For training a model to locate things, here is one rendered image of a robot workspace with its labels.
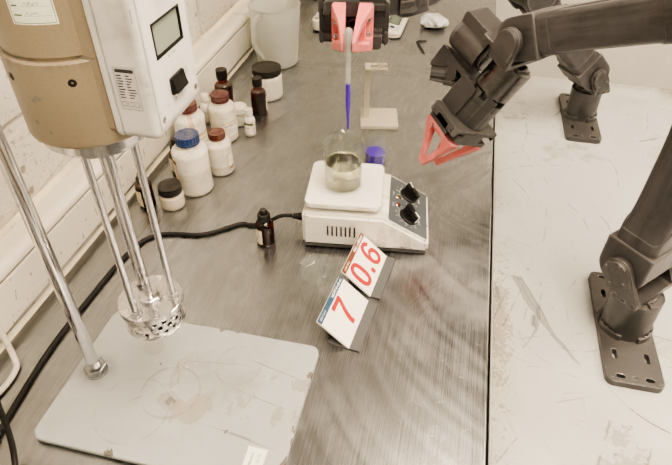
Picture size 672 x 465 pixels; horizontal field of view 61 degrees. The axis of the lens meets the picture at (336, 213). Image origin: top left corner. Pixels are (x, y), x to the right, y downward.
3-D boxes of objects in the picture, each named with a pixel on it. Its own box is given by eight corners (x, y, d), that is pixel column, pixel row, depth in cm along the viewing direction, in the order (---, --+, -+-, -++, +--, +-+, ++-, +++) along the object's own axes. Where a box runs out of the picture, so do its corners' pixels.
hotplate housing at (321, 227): (426, 206, 101) (430, 169, 96) (427, 257, 91) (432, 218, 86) (301, 198, 103) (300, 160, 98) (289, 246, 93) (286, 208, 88)
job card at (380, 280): (395, 260, 91) (397, 240, 88) (380, 300, 84) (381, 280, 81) (358, 251, 92) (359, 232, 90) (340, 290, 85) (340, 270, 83)
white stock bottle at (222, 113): (208, 142, 118) (201, 98, 111) (217, 129, 122) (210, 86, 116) (234, 145, 117) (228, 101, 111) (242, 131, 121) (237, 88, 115)
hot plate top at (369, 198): (384, 168, 97) (385, 164, 96) (381, 212, 87) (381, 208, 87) (314, 164, 98) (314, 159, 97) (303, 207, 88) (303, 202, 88)
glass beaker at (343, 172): (361, 200, 89) (362, 154, 84) (320, 197, 90) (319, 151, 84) (365, 174, 94) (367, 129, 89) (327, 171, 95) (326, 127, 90)
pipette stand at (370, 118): (396, 111, 128) (400, 56, 120) (398, 129, 122) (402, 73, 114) (360, 110, 128) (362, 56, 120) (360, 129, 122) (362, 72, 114)
